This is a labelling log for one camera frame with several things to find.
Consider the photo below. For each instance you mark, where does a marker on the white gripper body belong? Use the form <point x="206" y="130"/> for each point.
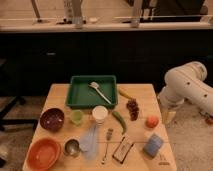
<point x="168" y="111"/>

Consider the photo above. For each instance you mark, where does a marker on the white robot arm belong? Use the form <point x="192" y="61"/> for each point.
<point x="186" y="82"/>

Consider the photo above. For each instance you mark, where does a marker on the purple bowl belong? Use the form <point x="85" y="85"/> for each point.
<point x="52" y="119"/>

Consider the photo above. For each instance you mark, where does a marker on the orange bowl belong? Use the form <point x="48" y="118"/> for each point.
<point x="43" y="154"/>

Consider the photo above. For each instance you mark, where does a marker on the orange peach fruit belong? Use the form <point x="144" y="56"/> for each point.
<point x="152" y="121"/>

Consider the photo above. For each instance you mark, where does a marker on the red grapes bunch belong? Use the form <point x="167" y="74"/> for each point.
<point x="133" y="109"/>

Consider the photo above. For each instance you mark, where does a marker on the blue sponge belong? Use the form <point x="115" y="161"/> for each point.
<point x="153" y="145"/>

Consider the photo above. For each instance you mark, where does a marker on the yellow banana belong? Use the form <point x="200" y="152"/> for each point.
<point x="124" y="94"/>

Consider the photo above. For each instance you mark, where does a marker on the black and white box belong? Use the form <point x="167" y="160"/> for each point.
<point x="123" y="149"/>

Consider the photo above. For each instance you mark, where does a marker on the metal fork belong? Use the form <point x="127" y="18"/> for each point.
<point x="108" y="138"/>

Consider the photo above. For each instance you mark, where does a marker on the white cup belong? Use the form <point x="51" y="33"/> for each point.
<point x="100" y="113"/>

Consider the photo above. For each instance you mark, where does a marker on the green plastic tray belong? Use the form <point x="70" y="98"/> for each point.
<point x="81" y="96"/>

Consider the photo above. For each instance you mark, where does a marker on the light blue cloth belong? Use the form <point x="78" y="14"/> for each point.
<point x="88" y="143"/>

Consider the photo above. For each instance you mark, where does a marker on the green cup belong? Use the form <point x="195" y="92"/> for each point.
<point x="76" y="117"/>

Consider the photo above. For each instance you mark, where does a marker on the small metal cup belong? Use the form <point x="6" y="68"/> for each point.
<point x="71" y="148"/>

